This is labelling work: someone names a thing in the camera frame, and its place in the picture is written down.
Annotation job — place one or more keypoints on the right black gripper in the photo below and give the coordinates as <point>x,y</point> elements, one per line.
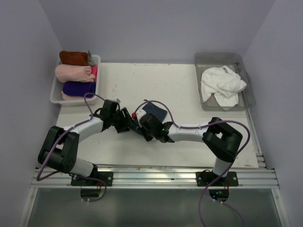
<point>147,138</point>

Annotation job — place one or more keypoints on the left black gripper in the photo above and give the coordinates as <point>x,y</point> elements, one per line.
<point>126,121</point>

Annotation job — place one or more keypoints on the blue grey towel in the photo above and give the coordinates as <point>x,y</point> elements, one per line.
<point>150,108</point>

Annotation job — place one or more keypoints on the brown rust towel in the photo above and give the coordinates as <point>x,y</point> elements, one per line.
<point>74,58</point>

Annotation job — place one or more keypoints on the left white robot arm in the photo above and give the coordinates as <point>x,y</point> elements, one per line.
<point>60,147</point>

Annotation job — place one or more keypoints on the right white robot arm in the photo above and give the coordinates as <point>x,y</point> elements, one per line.
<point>222,139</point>

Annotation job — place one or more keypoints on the hot pink rolled towel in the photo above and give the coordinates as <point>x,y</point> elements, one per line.
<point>94,71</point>

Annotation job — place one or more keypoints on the purple rolled towel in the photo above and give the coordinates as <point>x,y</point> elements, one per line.
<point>72,88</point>

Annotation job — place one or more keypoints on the pale pink lower towel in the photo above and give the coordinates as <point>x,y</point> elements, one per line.
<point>66,97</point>

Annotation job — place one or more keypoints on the grey rolled towel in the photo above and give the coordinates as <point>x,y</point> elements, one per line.
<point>91,61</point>

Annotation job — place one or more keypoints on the white plastic basket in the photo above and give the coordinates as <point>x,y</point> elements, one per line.
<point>57,86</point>

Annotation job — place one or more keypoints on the light pink rolled towel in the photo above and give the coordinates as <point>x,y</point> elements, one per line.
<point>65,73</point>

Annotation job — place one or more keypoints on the white crumpled towel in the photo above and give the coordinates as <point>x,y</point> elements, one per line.
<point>222,83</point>

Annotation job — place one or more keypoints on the clear plastic bin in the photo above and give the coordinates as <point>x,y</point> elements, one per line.
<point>206,60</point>

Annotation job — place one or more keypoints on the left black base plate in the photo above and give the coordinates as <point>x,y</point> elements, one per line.
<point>100,179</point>

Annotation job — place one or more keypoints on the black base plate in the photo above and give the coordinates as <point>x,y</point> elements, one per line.
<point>100,179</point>
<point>205,177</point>

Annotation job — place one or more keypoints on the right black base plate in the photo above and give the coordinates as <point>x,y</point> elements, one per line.
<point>205,177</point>

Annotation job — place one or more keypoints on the aluminium mounting rail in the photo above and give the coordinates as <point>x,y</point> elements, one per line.
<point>154,177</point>

